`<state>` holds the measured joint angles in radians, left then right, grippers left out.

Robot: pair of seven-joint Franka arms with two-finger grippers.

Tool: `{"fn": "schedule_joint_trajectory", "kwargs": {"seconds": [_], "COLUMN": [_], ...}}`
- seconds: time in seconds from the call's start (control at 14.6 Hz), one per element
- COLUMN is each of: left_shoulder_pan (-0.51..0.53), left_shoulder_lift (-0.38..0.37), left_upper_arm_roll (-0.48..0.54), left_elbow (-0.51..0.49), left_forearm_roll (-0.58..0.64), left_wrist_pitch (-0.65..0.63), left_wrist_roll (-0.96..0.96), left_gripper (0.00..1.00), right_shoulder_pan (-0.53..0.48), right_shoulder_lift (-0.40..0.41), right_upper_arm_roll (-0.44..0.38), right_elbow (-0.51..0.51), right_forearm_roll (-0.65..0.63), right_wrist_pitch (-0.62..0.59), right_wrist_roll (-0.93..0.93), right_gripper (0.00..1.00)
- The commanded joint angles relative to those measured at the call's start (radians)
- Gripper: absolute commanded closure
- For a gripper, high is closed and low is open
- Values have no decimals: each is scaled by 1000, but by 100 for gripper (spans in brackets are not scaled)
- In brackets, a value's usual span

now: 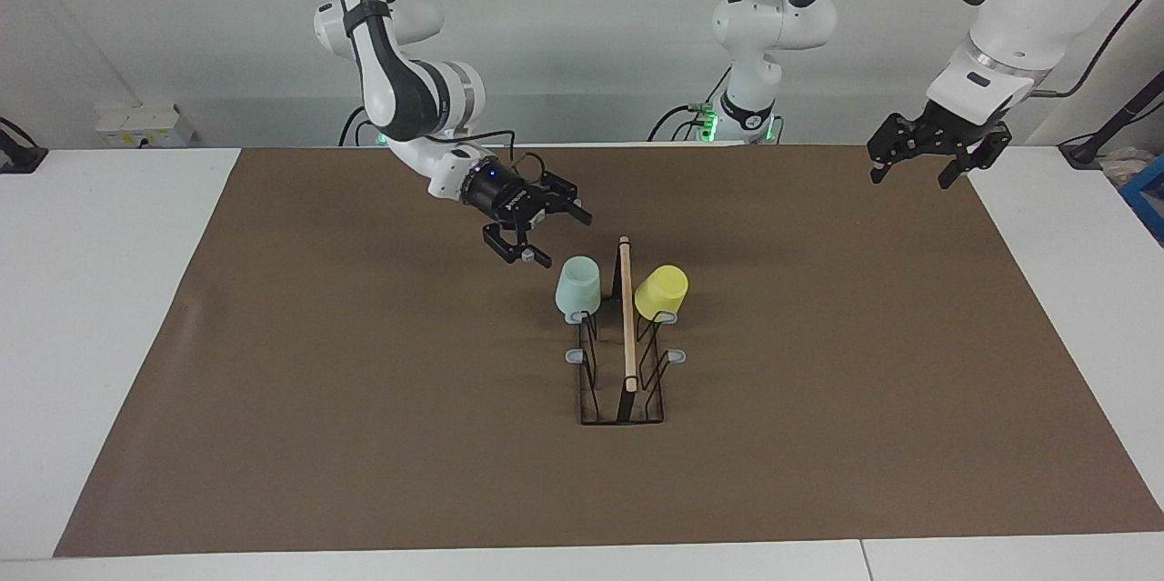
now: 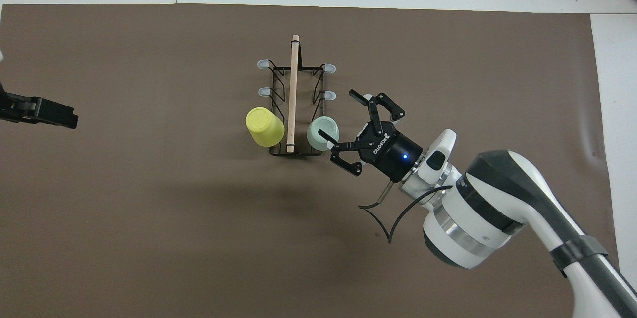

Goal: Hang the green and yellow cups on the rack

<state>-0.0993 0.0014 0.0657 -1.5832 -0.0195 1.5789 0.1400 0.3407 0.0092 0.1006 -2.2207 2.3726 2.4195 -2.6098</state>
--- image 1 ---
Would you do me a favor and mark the pale green plastic cup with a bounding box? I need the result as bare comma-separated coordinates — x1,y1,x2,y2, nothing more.
555,255,604,314

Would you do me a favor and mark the crumpled clear plastic bag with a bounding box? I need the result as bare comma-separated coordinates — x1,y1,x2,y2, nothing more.
1100,147,1156,191

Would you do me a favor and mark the brown table mat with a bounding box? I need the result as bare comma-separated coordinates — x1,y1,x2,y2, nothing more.
53,145,1164,558

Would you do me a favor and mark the black left arm base cable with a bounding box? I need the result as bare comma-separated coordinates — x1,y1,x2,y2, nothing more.
647,67,733,143

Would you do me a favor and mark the yellow plastic cup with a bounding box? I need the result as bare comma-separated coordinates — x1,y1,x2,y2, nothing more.
634,265,689,324

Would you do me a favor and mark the black stand with pole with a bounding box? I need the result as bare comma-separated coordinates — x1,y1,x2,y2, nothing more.
1058,72,1164,169

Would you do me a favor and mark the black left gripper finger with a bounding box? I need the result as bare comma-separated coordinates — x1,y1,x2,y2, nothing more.
938,122,1013,190
867,113,924,185

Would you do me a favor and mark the blue box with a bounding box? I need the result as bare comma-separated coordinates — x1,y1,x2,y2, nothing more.
1120,154,1164,245

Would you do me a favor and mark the black left arm gripper cable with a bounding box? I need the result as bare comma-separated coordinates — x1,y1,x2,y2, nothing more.
818,0,1160,100

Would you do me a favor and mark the black arm gripper cable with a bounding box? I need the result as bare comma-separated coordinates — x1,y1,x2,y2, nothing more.
291,0,548,193
818,0,1160,100

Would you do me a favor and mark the black wire cup rack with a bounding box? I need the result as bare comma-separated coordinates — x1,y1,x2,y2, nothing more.
565,235,688,426

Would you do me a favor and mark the black right arm gripper cable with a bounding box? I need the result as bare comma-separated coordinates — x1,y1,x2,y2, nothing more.
291,0,548,193

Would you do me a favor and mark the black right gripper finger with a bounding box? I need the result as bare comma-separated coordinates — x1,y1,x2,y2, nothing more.
535,173,594,227
482,222,553,269

